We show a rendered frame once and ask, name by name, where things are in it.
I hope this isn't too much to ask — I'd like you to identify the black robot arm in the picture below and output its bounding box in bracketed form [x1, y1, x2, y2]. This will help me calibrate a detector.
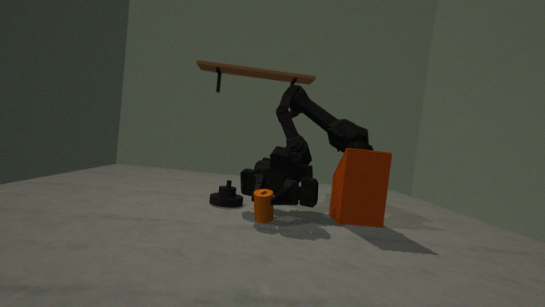
[254, 85, 374, 179]

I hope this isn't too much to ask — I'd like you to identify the orange knob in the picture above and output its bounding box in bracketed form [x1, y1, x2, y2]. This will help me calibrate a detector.
[254, 189, 273, 223]

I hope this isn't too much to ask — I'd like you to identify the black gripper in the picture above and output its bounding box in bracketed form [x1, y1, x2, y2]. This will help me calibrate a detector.
[241, 169, 318, 207]

